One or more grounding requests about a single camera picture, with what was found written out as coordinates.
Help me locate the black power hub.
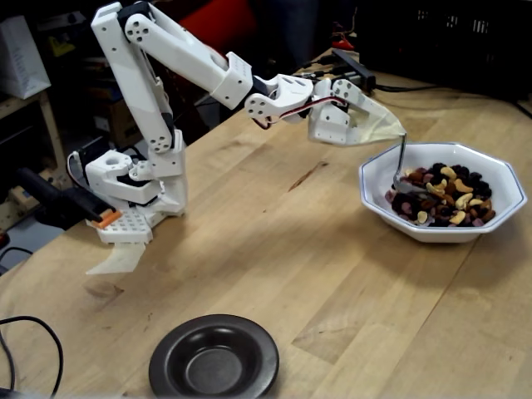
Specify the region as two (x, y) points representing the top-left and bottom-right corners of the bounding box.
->
(330, 49), (377, 91)

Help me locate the red wire bundle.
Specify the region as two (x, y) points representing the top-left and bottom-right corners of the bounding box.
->
(330, 22), (357, 53)

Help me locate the red chair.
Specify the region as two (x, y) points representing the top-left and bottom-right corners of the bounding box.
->
(178, 0), (267, 57)

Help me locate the white cardboard box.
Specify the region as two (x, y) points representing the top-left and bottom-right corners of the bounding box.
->
(0, 15), (53, 100)

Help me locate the black orange bar clamp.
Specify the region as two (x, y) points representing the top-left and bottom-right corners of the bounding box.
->
(15, 166), (122, 229)

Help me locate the beige tape strip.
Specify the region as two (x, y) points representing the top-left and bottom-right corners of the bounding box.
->
(85, 241), (147, 276)

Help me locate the black plastic crate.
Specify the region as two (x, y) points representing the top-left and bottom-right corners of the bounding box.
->
(356, 0), (532, 101)

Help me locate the person in blue jeans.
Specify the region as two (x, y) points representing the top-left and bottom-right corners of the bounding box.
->
(278, 0), (319, 67)

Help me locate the thin black cable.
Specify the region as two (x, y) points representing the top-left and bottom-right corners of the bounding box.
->
(0, 246), (37, 275)

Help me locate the red black servo wire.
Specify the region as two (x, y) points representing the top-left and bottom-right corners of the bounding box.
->
(253, 95), (347, 131)

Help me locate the wooden shelf unit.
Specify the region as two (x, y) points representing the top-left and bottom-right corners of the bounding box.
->
(0, 89), (71, 196)

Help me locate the black hub cable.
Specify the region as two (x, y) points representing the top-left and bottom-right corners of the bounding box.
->
(365, 82), (532, 124)

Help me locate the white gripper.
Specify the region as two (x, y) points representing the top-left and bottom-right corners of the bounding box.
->
(306, 77), (363, 147)

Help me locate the small yellow tool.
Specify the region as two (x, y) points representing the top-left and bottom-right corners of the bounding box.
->
(47, 35), (77, 57)

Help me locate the curved black cable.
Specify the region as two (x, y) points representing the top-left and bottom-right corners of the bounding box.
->
(0, 315), (66, 399)

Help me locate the mixed nuts and dried fruit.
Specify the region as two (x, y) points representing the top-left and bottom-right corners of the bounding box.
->
(384, 163), (497, 229)

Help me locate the beige tape wrap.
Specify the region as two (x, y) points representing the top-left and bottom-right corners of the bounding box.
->
(347, 89), (407, 147)

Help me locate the white octagonal bowl blue rim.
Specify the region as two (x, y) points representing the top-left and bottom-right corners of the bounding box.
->
(358, 142), (525, 244)

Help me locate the metal spoon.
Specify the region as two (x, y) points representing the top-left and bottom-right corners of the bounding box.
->
(392, 133), (431, 203)

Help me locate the dark brown plate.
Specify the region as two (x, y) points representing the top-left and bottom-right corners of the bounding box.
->
(148, 313), (280, 399)

